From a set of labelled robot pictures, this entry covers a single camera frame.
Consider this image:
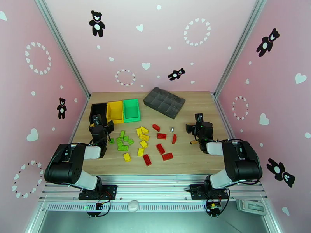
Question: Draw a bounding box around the black plastic bin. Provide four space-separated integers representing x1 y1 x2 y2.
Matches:
89 102 109 126

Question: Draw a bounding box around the yellow plastic bin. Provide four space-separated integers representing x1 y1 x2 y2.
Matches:
106 101 125 125

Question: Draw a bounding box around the green plastic bin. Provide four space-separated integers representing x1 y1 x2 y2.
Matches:
122 99 142 123

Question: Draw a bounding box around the dark grey compartment organizer tray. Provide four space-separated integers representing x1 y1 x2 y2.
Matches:
143 87 186 120

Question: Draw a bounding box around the aluminium extrusion platform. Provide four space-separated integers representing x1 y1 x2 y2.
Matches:
38 174 270 202

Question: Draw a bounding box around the circuit board with yellow connector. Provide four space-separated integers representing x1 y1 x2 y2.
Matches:
206 202 222 216

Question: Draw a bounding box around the white oval puck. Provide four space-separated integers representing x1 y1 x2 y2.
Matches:
127 200 140 212

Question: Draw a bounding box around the perforated metal strip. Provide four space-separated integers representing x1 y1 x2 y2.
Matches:
45 202 240 213

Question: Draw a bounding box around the grey plastic clip holder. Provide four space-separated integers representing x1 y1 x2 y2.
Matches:
236 199 267 216

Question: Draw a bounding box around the aluminium side rail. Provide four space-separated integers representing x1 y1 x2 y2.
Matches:
70 97 92 143
213 92 235 141

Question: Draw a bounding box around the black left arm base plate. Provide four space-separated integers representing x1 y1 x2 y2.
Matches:
78 184 118 200

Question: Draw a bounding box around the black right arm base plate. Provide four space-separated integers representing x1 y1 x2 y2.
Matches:
189 184 229 200

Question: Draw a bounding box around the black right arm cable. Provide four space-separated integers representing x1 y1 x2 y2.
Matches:
218 138 263 186

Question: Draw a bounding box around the base power wire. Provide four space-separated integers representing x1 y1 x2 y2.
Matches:
205 188 231 218
87 190 115 218

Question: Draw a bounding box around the aluminium corner post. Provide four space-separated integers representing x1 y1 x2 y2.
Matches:
33 0 91 101
213 0 268 98

